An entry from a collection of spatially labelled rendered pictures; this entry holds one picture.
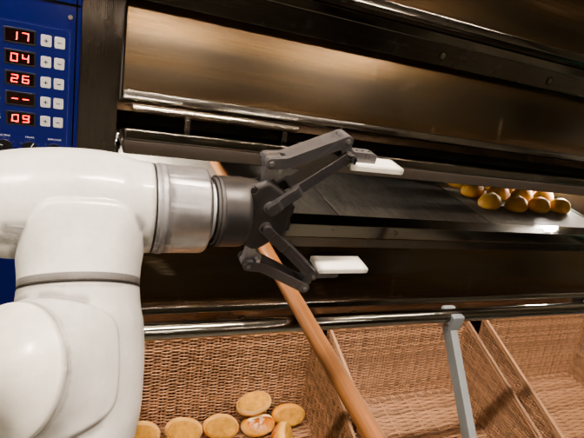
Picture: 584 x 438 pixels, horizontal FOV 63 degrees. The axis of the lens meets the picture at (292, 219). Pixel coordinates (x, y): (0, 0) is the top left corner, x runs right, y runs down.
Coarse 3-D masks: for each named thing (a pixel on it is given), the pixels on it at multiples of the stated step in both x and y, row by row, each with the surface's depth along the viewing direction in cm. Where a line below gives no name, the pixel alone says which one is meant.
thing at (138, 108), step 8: (136, 104) 86; (136, 112) 86; (144, 112) 87; (152, 112) 87; (160, 112) 88; (168, 112) 88; (176, 112) 89; (184, 112) 89; (192, 112) 90; (200, 112) 91; (184, 120) 90; (200, 120) 91; (208, 120) 91; (216, 120) 92; (224, 120) 92; (232, 120) 93; (240, 120) 94; (248, 120) 94; (256, 120) 96; (184, 128) 90; (264, 128) 96; (272, 128) 97; (280, 128) 97; (288, 128) 98; (296, 128) 99; (280, 136) 99
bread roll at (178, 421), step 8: (168, 424) 124; (176, 424) 124; (184, 424) 124; (192, 424) 125; (200, 424) 126; (168, 432) 123; (176, 432) 124; (184, 432) 124; (192, 432) 125; (200, 432) 125
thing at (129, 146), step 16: (144, 128) 97; (160, 128) 100; (176, 128) 104; (128, 144) 84; (144, 144) 85; (160, 144) 86; (176, 144) 87; (288, 144) 110; (208, 160) 90; (224, 160) 91; (240, 160) 93; (256, 160) 94; (432, 160) 129; (448, 160) 136; (384, 176) 107; (400, 176) 108; (416, 176) 110; (432, 176) 112; (448, 176) 114; (464, 176) 116; (480, 176) 118; (576, 176) 154; (560, 192) 131; (576, 192) 133
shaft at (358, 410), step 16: (272, 256) 100; (288, 288) 92; (304, 304) 88; (304, 320) 84; (320, 336) 81; (320, 352) 78; (336, 368) 75; (336, 384) 73; (352, 384) 72; (352, 400) 70; (352, 416) 69; (368, 416) 67; (368, 432) 66
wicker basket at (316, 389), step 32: (160, 352) 123; (192, 352) 126; (224, 352) 130; (288, 352) 138; (160, 384) 125; (192, 384) 129; (224, 384) 133; (256, 384) 137; (288, 384) 141; (320, 384) 136; (160, 416) 127; (320, 416) 134
